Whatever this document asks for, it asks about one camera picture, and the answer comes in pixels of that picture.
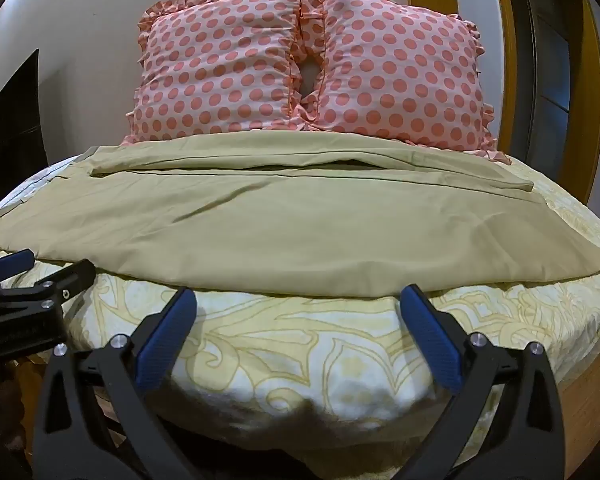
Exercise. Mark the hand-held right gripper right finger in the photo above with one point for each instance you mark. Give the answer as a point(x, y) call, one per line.
point(430, 335)

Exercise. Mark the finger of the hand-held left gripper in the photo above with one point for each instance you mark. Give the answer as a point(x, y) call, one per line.
point(11, 263)
point(72, 280)

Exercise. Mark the pink polka dot pillow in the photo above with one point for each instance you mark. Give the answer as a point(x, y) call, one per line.
point(220, 70)
point(405, 75)

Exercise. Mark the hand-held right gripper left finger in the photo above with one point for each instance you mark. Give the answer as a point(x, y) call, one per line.
point(165, 332)

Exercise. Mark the dark door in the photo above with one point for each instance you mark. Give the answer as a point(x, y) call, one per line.
point(550, 60)

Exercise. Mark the dark wooden cabinet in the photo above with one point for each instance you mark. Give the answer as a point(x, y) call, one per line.
point(10, 135)

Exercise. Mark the yellow patterned bed sheet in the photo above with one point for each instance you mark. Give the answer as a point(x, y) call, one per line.
point(300, 345)

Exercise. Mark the yellow wooden door frame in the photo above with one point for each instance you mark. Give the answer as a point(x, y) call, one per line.
point(505, 35)

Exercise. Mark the khaki pants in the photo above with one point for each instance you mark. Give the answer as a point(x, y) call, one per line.
point(300, 230)

